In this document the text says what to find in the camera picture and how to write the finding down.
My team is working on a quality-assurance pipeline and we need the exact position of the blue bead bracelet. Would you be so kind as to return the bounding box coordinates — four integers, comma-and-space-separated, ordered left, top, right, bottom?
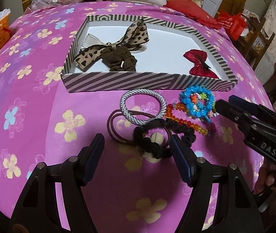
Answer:
180, 86, 216, 119

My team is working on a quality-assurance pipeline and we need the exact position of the red satin bow clip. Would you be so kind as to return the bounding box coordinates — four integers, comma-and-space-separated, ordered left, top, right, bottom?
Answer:
183, 50, 218, 79

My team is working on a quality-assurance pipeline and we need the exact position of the black scrunchie hair tie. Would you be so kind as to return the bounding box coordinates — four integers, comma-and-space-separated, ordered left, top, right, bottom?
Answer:
133, 118, 197, 159

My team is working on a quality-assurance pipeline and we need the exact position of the leopard bow brown scrunchie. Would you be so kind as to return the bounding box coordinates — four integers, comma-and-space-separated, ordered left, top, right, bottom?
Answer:
74, 19, 149, 72

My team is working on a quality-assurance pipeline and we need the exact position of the person's right hand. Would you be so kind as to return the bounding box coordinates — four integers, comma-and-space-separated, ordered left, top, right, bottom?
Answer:
253, 159, 276, 215

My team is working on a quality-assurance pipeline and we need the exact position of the wooden chair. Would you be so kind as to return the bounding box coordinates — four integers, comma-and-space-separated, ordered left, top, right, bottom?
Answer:
236, 14, 275, 70

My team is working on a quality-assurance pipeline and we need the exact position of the red paper shopping bag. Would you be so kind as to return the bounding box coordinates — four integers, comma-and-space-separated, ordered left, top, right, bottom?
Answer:
217, 11, 247, 41

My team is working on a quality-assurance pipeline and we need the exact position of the pink floral bed sheet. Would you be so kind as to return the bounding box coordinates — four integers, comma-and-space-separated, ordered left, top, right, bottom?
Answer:
0, 1, 271, 232

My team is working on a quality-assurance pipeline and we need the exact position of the red cushion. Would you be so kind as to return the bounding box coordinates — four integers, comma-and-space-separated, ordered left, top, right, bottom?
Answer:
164, 0, 221, 30

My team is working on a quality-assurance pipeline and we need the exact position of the striped black white box tray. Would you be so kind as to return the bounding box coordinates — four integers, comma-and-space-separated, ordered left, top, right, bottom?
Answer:
61, 15, 238, 93

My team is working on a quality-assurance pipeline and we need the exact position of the multicolour flower bead bracelet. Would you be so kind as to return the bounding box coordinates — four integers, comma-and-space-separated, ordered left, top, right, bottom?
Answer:
188, 86, 220, 134

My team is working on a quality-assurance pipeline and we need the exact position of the orange bead bracelet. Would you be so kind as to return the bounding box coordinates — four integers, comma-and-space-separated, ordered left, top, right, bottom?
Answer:
164, 103, 209, 136

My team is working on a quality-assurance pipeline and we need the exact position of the dark brown thin hair tie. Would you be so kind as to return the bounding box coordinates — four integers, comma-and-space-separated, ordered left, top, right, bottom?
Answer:
106, 109, 173, 151

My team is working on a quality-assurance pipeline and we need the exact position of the silver braided hair tie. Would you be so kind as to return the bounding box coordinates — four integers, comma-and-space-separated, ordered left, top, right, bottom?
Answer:
120, 89, 168, 127

